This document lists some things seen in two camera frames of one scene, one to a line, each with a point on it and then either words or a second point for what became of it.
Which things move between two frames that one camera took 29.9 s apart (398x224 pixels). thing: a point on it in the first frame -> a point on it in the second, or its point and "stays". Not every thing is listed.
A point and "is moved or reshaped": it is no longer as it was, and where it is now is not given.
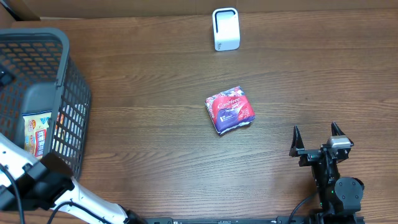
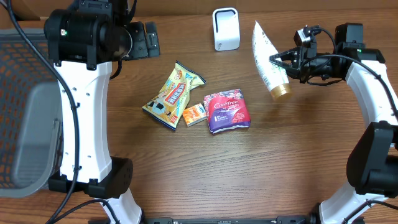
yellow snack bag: x=35 y=127 -> x=168 y=106
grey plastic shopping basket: x=38 y=72 stays
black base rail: x=258 y=220 stays
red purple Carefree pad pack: x=230 y=109 is moved or reshaped
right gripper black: x=308 y=155 -> x=305 y=53
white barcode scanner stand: x=226 y=29 stays
